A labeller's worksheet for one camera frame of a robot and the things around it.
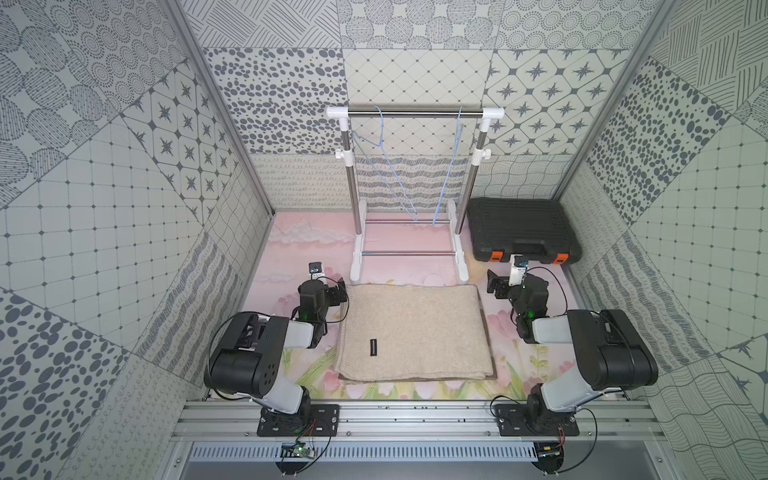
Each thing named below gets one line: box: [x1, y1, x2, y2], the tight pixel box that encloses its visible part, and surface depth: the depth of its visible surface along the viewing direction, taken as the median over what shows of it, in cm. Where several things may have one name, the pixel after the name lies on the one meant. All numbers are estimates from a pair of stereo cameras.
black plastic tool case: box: [467, 197, 582, 264], surface depth 107 cm
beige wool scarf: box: [336, 284, 493, 381], surface depth 87 cm
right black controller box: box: [531, 440, 564, 474], surface depth 73 cm
